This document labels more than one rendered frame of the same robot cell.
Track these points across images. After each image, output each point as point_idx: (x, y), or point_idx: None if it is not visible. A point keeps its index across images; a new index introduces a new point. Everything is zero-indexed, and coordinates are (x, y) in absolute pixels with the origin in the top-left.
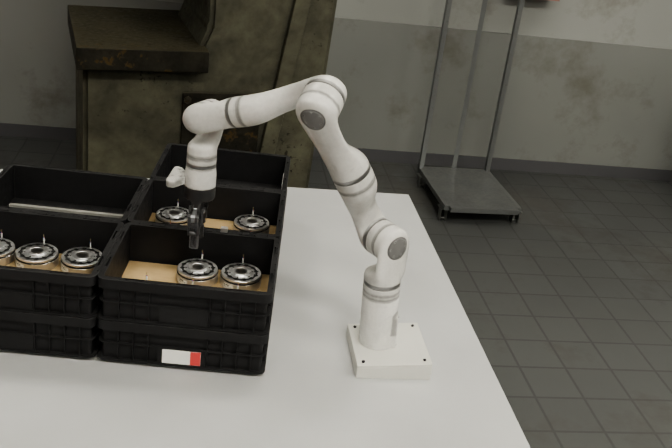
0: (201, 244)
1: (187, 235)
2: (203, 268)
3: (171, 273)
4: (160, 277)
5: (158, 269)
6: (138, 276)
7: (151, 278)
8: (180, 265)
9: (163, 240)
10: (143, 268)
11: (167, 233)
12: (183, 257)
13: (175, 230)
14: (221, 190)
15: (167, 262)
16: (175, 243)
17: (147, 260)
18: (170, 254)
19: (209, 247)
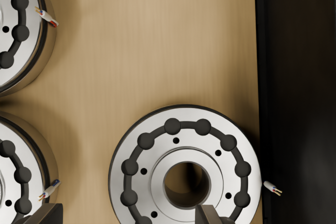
0: (308, 187)
1: (323, 126)
2: (172, 210)
3: (197, 82)
4: (161, 52)
5: (213, 34)
6: None
7: (147, 25)
8: (187, 116)
9: (302, 17)
10: None
11: (320, 27)
12: (279, 108)
13: (332, 63)
14: None
15: (267, 53)
16: (300, 72)
17: None
18: (279, 59)
19: (304, 220)
